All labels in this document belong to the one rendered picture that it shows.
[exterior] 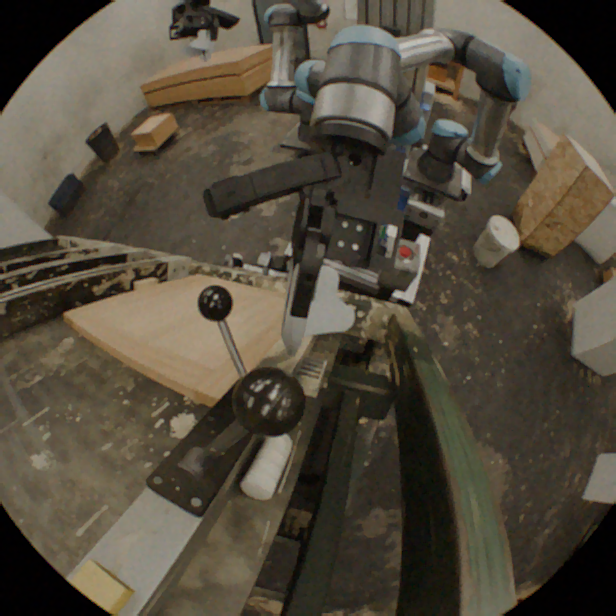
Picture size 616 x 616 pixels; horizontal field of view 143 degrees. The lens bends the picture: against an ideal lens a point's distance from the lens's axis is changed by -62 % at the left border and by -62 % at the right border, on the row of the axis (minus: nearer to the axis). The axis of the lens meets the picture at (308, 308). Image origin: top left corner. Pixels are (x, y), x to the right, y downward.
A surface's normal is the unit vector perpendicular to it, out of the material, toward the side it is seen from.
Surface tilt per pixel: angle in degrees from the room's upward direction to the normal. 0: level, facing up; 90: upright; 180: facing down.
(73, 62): 90
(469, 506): 57
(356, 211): 38
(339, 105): 34
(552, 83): 90
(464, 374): 0
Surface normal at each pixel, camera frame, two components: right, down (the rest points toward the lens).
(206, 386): 0.19, -0.94
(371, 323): -0.21, 0.24
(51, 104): 0.91, 0.37
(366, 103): 0.18, 0.32
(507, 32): -0.41, 0.87
